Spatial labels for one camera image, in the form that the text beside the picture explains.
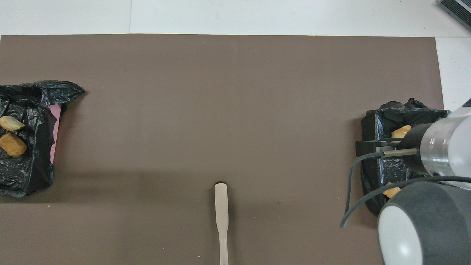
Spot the small striped croissant piece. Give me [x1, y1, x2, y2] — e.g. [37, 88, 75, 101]
[0, 115, 25, 131]

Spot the black bag over pink bin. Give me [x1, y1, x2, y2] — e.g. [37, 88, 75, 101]
[0, 80, 86, 198]

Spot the brown table mat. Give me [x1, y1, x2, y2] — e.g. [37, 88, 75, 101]
[0, 34, 446, 265]

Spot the black trash bag bin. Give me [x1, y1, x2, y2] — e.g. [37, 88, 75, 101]
[361, 98, 452, 218]

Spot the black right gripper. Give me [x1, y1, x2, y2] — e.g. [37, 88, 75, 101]
[355, 123, 432, 175]

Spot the brown bread roll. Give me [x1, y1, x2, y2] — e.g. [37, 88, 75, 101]
[0, 133, 28, 158]

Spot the large striped croissant piece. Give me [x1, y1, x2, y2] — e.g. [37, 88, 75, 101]
[391, 125, 412, 139]

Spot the dark striped object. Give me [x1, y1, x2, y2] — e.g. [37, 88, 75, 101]
[439, 0, 471, 32]

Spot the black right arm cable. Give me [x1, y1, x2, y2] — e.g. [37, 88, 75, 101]
[340, 148, 471, 229]

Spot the pink plastic bin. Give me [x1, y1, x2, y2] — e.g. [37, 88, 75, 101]
[49, 104, 61, 164]

